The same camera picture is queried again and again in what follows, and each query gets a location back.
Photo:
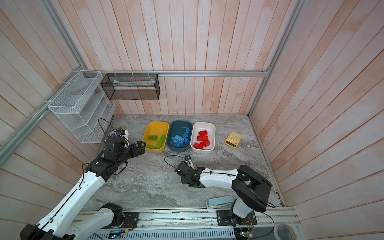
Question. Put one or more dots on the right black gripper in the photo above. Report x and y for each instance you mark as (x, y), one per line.
(183, 180)

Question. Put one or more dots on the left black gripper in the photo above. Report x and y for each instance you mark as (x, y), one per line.
(136, 152)

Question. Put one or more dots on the blue lego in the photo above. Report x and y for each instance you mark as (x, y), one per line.
(186, 140)
(187, 131)
(178, 139)

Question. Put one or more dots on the red lego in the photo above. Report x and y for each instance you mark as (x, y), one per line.
(206, 143)
(203, 133)
(198, 146)
(202, 138)

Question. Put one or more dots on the blue lego front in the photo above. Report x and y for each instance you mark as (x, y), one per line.
(187, 131)

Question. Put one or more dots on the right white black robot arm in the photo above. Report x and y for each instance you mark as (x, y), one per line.
(252, 189)

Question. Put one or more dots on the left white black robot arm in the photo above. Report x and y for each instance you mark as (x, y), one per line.
(57, 224)

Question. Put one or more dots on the yellow rectangular tray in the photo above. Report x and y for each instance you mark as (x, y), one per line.
(159, 129)

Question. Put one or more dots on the purple book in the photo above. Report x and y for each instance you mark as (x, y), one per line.
(113, 133)

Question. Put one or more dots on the white rectangular tray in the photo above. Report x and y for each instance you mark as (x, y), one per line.
(201, 126)

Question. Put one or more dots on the light blue stapler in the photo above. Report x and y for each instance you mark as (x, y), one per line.
(220, 202)

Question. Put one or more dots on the dark teal rectangular tray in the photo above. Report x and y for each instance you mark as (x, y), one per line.
(178, 128)

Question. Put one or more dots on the yellow calculator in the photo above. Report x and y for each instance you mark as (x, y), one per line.
(233, 139)

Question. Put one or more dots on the black mesh basket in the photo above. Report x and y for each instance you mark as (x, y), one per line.
(131, 87)

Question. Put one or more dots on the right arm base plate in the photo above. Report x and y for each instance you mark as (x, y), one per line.
(227, 218)

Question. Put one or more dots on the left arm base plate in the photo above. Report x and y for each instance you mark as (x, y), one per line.
(129, 220)

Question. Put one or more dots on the white wire mesh shelf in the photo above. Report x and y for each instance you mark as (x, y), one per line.
(82, 108)

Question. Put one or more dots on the aluminium back frame bar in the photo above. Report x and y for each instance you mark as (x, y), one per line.
(190, 73)

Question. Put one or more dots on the aluminium front rail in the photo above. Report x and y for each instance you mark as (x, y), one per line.
(180, 218)

